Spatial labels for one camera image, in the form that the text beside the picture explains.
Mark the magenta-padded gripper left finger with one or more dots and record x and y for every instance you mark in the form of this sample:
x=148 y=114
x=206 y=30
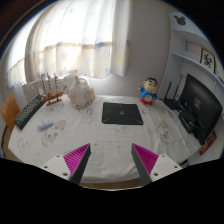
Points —
x=77 y=159

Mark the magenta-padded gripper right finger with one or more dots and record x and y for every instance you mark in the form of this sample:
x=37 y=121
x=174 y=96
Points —
x=146 y=160

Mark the white cartoon-print computer mouse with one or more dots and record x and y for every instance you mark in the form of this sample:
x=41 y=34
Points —
x=45 y=124

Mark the black mouse pad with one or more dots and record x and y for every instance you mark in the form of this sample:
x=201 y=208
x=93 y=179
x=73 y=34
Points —
x=122 y=114

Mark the white printed tablecloth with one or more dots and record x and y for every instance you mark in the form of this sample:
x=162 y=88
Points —
x=110 y=140

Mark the small black desktop device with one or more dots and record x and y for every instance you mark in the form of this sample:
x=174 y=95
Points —
x=188 y=120

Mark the black router with antennas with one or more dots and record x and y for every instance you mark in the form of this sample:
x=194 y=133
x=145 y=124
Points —
x=171 y=102

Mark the red packet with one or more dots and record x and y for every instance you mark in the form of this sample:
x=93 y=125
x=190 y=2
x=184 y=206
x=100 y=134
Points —
x=208 y=143

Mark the large white conch shell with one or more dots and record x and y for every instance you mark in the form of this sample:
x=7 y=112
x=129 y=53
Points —
x=81 y=94

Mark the cartoon boy figure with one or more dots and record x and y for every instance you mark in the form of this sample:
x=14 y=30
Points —
x=148 y=93

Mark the wooden sailing ship model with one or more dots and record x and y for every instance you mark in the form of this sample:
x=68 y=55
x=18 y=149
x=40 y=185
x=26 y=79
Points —
x=52 y=96

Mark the black mechanical keyboard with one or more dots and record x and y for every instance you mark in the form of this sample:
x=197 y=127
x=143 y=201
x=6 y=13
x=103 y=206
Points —
x=28 y=112

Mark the black computer monitor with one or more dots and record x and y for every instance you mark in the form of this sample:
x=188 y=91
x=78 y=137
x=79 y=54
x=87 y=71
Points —
x=200 y=100

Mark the orange wooden chair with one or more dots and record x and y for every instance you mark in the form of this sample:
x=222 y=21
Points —
x=10 y=111

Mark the white radiator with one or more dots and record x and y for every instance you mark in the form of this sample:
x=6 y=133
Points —
x=31 y=89

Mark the white sheer curtain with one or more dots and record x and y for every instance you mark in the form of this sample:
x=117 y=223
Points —
x=76 y=36

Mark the white shelf unit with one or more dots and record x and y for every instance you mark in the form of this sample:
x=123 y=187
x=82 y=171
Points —
x=181 y=40

